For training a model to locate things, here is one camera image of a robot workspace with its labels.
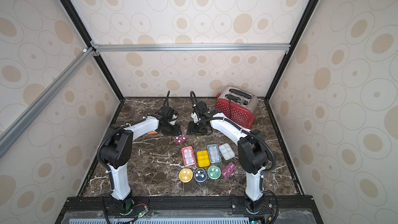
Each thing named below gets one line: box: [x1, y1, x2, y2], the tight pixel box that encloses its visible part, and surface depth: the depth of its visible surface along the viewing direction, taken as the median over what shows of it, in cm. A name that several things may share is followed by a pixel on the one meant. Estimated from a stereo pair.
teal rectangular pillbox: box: [207, 143, 222, 164], surface depth 91 cm
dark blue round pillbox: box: [193, 168, 208, 183], surface depth 84 cm
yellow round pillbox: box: [178, 168, 194, 183], surface depth 85 cm
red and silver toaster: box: [215, 86, 260, 130], surface depth 96 cm
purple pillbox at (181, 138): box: [174, 133, 188, 144], surface depth 99 cm
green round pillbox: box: [207, 164, 222, 180], surface depth 85 cm
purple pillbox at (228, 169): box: [221, 162, 237, 178], surface depth 85 cm
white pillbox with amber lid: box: [196, 150, 211, 168], surface depth 89 cm
